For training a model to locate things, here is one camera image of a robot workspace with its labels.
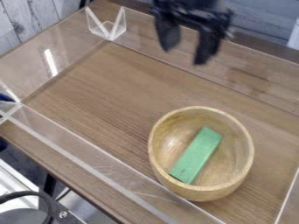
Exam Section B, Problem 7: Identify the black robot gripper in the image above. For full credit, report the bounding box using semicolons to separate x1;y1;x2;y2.
151;0;235;65

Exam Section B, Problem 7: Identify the green rectangular block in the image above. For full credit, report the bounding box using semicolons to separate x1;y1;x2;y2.
168;126;223;184

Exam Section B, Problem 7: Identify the light wooden bowl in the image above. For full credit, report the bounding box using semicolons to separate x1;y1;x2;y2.
148;106;255;202

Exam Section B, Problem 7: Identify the clear acrylic tray enclosure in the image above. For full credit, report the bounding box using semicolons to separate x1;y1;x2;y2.
0;3;299;224

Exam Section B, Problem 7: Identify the black metal bracket with screw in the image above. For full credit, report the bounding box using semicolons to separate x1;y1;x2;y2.
39;192;87;224

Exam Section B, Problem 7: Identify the black cable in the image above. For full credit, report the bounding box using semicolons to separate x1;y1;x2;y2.
0;190;53;224

